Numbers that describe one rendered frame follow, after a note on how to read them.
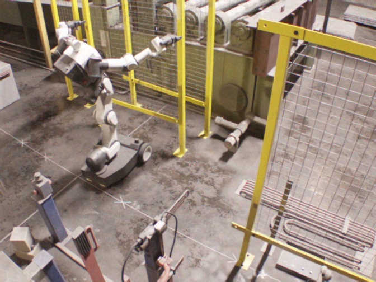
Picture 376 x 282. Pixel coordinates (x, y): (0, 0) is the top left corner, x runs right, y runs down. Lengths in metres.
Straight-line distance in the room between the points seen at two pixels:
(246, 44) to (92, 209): 2.31
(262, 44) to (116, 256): 2.39
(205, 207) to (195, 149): 0.84
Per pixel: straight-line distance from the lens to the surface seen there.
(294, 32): 1.41
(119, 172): 3.12
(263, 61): 3.35
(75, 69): 2.50
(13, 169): 3.77
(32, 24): 6.26
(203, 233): 2.76
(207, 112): 3.50
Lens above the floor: 2.25
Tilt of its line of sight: 38 degrees down
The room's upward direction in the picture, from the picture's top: straight up
